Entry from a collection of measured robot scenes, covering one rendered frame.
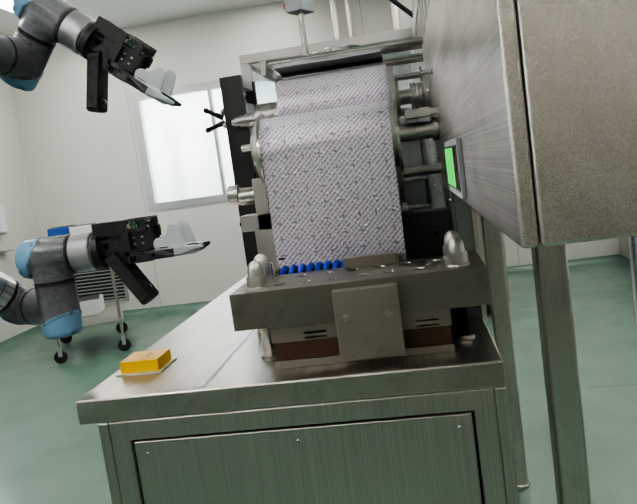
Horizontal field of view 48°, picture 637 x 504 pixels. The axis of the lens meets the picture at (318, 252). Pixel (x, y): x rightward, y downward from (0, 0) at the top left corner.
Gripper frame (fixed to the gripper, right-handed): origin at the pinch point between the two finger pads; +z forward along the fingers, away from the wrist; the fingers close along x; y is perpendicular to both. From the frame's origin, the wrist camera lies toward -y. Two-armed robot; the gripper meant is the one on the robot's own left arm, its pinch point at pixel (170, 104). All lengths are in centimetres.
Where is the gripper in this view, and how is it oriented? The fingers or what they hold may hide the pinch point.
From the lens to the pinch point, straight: 143.7
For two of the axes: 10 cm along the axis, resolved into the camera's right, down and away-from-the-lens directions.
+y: 5.3, -8.3, -1.8
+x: 1.2, -1.3, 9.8
